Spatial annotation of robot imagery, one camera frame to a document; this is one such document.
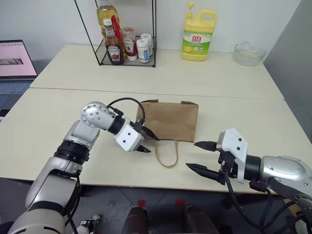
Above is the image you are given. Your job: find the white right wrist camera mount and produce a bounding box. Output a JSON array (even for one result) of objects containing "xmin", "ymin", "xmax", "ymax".
[{"xmin": 216, "ymin": 128, "xmax": 249, "ymax": 184}]

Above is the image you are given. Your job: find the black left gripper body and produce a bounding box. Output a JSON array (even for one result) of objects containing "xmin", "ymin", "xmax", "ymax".
[{"xmin": 133, "ymin": 120, "xmax": 147, "ymax": 134}]

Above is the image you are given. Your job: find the white seasoning jar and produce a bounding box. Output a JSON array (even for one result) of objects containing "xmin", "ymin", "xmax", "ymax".
[
  {"xmin": 140, "ymin": 33, "xmax": 154, "ymax": 57},
  {"xmin": 136, "ymin": 39, "xmax": 152, "ymax": 64}
]

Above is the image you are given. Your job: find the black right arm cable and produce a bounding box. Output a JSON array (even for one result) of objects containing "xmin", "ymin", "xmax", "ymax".
[{"xmin": 224, "ymin": 172, "xmax": 312, "ymax": 231}]

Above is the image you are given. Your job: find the small squeeze ketchup bottle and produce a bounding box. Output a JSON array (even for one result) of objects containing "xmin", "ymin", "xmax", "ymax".
[{"xmin": 121, "ymin": 27, "xmax": 138, "ymax": 61}]

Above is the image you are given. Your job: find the clear glass bowl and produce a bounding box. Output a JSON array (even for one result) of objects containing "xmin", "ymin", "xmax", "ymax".
[{"xmin": 234, "ymin": 41, "xmax": 267, "ymax": 67}]

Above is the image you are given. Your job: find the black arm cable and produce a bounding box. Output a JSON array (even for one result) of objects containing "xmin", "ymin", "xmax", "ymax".
[
  {"xmin": 224, "ymin": 172, "xmax": 312, "ymax": 231},
  {"xmin": 106, "ymin": 97, "xmax": 147, "ymax": 130}
]

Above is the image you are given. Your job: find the tall Heinz ketchup bottle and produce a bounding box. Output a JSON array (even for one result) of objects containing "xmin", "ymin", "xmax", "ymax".
[{"xmin": 103, "ymin": 19, "xmax": 125, "ymax": 65}]

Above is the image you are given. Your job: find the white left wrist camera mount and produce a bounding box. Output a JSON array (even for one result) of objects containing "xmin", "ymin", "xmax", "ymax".
[{"xmin": 114, "ymin": 118, "xmax": 145, "ymax": 152}]

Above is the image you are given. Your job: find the black wire rack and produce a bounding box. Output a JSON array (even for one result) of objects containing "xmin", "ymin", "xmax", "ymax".
[{"xmin": 74, "ymin": 0, "xmax": 157, "ymax": 68}]

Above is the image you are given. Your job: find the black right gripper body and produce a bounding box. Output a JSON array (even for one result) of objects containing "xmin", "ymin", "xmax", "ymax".
[{"xmin": 217, "ymin": 150, "xmax": 239, "ymax": 186}]

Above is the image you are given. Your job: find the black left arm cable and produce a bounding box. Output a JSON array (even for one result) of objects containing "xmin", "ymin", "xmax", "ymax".
[{"xmin": 106, "ymin": 97, "xmax": 147, "ymax": 130}]

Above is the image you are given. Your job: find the open laptop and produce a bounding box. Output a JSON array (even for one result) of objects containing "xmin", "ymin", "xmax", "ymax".
[{"xmin": 0, "ymin": 39, "xmax": 39, "ymax": 117}]

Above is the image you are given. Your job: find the cooking oil bottle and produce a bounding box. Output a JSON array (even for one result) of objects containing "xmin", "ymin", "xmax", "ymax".
[{"xmin": 96, "ymin": 0, "xmax": 124, "ymax": 44}]

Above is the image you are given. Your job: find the brown paper bag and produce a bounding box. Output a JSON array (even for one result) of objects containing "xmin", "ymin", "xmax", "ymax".
[{"xmin": 136, "ymin": 99, "xmax": 199, "ymax": 168}]

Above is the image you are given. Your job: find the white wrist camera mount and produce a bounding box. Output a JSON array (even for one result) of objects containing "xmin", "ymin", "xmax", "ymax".
[
  {"xmin": 216, "ymin": 128, "xmax": 249, "ymax": 184},
  {"xmin": 114, "ymin": 118, "xmax": 145, "ymax": 152}
]

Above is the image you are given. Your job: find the dark rounded shape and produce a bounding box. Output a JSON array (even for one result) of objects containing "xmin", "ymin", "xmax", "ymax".
[
  {"xmin": 126, "ymin": 206, "xmax": 150, "ymax": 234},
  {"xmin": 183, "ymin": 206, "xmax": 220, "ymax": 234}
]

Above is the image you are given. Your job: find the yellow detergent jug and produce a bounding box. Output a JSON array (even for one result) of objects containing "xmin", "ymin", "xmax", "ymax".
[{"xmin": 180, "ymin": 1, "xmax": 217, "ymax": 62}]

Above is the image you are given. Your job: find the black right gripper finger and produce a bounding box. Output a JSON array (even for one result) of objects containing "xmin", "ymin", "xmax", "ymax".
[
  {"xmin": 193, "ymin": 140, "xmax": 218, "ymax": 152},
  {"xmin": 185, "ymin": 162, "xmax": 226, "ymax": 185}
]

